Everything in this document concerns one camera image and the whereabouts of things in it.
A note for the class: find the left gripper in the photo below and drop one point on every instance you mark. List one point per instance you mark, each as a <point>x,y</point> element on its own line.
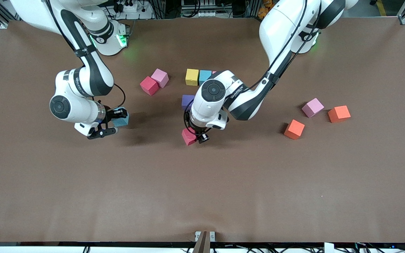
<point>199,133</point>

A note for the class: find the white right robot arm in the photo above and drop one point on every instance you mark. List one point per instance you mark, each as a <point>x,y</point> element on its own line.
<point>79,109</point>

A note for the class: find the small metal bracket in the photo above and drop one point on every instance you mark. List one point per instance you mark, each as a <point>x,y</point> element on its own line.
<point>198,234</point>

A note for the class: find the blue foam cube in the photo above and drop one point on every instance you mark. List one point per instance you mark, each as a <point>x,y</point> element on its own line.
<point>122,122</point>
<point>204,75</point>

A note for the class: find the yellow foam cube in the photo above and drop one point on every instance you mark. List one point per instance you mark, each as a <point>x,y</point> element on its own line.
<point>192,76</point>

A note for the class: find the purple foam cube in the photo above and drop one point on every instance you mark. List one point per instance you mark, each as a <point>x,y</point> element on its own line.
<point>187,101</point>

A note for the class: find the white power strip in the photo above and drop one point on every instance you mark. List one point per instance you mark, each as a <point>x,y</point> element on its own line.
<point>142,14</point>

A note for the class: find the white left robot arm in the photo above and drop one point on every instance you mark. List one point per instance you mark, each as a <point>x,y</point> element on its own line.
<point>283,28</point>

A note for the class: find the orange foam cube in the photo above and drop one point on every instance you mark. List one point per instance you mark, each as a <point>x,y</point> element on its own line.
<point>338,113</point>
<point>294,128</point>

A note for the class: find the red foam cube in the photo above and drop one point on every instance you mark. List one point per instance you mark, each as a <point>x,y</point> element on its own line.
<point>148,85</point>
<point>188,137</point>

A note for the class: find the orange snack bags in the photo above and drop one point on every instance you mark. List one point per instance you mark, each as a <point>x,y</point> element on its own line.
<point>263,12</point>

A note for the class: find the brown paper table cover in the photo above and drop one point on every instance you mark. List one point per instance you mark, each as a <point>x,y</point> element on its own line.
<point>83,193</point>

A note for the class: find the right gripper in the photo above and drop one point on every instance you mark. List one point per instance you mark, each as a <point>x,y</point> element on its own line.
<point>110,115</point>

